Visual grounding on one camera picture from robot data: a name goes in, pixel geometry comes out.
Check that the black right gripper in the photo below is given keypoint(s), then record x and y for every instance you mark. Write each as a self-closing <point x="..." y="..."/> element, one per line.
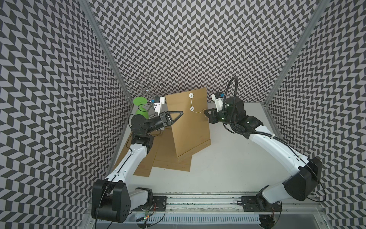
<point x="212" y="117"/>

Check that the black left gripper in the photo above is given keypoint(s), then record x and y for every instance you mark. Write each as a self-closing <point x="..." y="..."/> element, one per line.
<point x="167" y="120"/>

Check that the brown file bag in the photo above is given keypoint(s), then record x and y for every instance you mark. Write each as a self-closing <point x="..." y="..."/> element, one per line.
<point x="134" y="160"/>
<point x="191" y="131"/>
<point x="166" y="156"/>

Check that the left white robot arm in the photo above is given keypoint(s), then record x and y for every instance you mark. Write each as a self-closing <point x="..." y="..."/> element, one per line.
<point x="111" y="198"/>

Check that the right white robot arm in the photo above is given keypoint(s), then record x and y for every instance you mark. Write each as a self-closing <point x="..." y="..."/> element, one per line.
<point x="304" y="173"/>

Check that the green plastic goblet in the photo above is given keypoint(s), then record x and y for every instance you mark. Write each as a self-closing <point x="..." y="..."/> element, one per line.
<point x="140" y="102"/>

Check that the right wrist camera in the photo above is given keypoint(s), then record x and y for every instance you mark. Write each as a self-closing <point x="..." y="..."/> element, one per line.
<point x="218" y="99"/>

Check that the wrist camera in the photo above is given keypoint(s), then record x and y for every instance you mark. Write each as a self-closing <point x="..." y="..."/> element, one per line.
<point x="218" y="99"/>
<point x="158" y="102"/>

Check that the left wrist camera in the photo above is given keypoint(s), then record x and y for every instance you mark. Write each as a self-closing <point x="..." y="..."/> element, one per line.
<point x="158" y="102"/>

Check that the metal wire cup rack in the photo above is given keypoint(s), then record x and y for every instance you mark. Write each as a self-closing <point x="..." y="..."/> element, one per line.
<point x="148" y="88"/>

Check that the aluminium front rail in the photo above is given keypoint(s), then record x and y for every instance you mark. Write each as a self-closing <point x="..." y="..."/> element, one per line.
<point x="225" y="203"/>

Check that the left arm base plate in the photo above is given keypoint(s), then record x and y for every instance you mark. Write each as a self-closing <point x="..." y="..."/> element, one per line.
<point x="154" y="203"/>

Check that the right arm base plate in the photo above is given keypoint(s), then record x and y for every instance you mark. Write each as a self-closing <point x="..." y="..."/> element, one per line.
<point x="255" y="204"/>

